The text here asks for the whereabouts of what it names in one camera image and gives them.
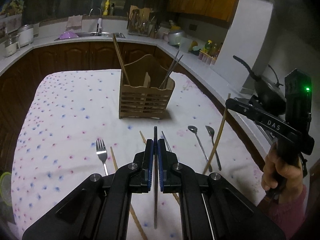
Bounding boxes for condiment bottles group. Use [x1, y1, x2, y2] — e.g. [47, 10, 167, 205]
[198, 40, 223, 65]

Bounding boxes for wooden utensil caddy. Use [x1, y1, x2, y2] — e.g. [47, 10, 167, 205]
[119, 54, 175, 119]

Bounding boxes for chrome sink faucet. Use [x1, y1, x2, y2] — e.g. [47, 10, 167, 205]
[89, 7, 103, 35]

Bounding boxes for wooden chopstick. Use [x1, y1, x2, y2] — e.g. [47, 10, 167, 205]
[113, 34, 131, 85]
[110, 146, 148, 240]
[202, 106, 228, 174]
[143, 72, 151, 88]
[139, 131, 180, 204]

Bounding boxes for white electric pot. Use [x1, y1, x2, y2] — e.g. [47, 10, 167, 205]
[4, 35, 20, 57]

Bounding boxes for silver rice cooker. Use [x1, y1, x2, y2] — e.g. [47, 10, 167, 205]
[168, 30, 186, 46]

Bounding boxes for white floral tablecloth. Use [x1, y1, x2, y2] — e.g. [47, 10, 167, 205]
[10, 69, 271, 240]

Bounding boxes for steel spoon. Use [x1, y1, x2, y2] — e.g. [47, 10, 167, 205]
[205, 125, 222, 171]
[188, 125, 208, 162]

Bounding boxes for steel chopstick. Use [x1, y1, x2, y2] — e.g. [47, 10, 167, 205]
[159, 51, 184, 89]
[153, 126, 158, 230]
[161, 131, 172, 152]

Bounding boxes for wooden chopstick beside fork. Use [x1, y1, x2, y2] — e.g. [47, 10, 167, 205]
[110, 146, 148, 240]

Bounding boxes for wooden upper cabinets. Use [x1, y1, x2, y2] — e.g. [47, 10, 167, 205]
[167, 0, 236, 22]

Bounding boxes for wooden chopstick in caddy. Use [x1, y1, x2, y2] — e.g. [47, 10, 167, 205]
[113, 34, 131, 85]

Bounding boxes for black wok with handle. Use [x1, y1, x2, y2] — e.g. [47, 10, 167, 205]
[233, 55, 286, 116]

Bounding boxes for steel spoon right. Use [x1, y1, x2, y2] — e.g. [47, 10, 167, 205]
[205, 125, 222, 171]

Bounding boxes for steel chopstick in caddy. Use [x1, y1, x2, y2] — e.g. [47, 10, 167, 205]
[159, 51, 184, 89]

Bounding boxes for steel spoon left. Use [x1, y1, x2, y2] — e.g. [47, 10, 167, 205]
[188, 125, 208, 162]

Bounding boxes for white rice cooker pot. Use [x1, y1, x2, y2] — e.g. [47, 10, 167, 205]
[17, 24, 34, 47]

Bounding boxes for grey dish cloth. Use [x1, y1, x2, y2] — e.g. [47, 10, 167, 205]
[66, 15, 82, 31]

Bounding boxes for steel fork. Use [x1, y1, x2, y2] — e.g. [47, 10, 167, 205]
[96, 139, 108, 176]

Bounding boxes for yellow detergent bottle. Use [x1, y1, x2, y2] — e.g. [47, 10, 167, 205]
[103, 0, 111, 16]

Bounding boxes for person's right hand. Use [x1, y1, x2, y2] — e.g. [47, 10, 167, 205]
[261, 142, 303, 204]

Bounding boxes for counter utensil drying rack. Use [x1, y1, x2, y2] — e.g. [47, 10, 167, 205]
[127, 5, 160, 38]

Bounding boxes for wooden base cabinets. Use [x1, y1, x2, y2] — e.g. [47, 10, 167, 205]
[1, 42, 265, 172]

